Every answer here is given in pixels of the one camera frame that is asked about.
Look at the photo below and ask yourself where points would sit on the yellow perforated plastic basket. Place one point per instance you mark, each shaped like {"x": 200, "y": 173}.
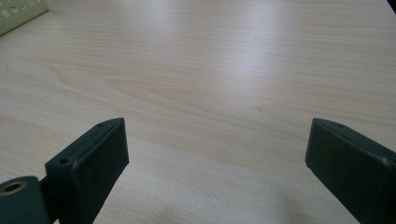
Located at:
{"x": 18, "y": 15}

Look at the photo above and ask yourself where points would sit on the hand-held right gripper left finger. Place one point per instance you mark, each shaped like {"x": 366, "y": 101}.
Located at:
{"x": 93, "y": 168}

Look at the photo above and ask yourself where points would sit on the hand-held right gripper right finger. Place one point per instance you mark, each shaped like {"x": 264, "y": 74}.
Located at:
{"x": 355, "y": 174}

